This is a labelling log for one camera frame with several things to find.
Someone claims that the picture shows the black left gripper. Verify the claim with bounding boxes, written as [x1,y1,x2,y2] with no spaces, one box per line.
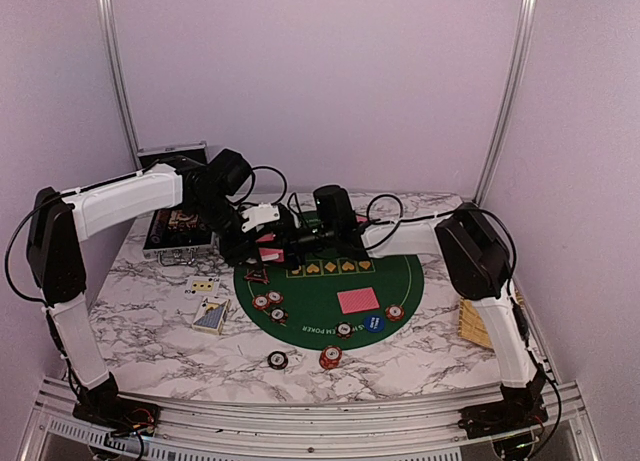
[189,193,263,270]

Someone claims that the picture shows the dealt card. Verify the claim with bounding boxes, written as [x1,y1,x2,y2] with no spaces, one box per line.
[337,287,380,314]

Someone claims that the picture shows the red playing card deck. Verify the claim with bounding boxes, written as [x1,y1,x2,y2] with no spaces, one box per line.
[256,233,285,263]

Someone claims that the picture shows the triangular all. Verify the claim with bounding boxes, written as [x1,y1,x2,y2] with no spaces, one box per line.
[244,268,270,285]

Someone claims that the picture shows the face up card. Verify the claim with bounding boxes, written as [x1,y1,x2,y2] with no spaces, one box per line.
[184,276,220,297]

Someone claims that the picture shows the blue small blind button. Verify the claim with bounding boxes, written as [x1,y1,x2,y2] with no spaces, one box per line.
[363,315,386,333]

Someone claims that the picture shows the red chips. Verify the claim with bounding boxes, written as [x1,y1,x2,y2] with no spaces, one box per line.
[252,291,284,311]
[385,305,405,322]

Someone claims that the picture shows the red five chip stack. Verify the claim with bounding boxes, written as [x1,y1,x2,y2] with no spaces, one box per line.
[319,346,342,370]

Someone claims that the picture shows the black hundred chip stack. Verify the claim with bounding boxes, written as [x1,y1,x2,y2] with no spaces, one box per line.
[267,351,288,370]

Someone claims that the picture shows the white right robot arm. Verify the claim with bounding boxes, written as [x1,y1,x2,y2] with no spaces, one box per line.
[267,185,548,438]

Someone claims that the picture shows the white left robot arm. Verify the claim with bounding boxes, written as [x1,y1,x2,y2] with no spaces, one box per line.
[26,149,259,426]

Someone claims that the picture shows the aluminium poker case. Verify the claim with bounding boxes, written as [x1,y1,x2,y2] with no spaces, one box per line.
[137,140,216,266]

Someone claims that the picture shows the round green poker mat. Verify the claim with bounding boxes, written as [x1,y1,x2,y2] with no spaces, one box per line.
[233,250,425,351]

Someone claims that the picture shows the card deck box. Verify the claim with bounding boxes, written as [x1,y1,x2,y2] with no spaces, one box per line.
[191,296,231,335]

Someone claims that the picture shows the woven bamboo basket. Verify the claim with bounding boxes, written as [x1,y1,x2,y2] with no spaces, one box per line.
[458,298,494,350]

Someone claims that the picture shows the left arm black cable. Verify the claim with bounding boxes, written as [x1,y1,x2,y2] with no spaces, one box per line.
[4,165,290,307]

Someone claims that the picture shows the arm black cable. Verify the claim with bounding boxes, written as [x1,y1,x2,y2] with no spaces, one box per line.
[4,165,290,307]
[289,193,519,292]

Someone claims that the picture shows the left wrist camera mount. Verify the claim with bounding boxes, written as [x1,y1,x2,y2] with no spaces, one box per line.
[240,203,280,233]

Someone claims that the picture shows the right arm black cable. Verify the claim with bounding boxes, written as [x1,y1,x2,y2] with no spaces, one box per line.
[289,193,519,292]

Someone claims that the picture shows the aluminium front rail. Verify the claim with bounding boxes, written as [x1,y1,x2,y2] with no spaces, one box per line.
[19,380,601,461]

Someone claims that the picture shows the aluminium frame post left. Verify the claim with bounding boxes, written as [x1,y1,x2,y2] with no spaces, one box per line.
[97,0,139,162]

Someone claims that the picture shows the aluminium frame post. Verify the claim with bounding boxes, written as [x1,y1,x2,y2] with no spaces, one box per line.
[473,0,538,205]
[97,0,139,162]

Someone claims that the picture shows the aluminium frame post right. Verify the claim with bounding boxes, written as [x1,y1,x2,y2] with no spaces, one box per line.
[473,0,538,205]

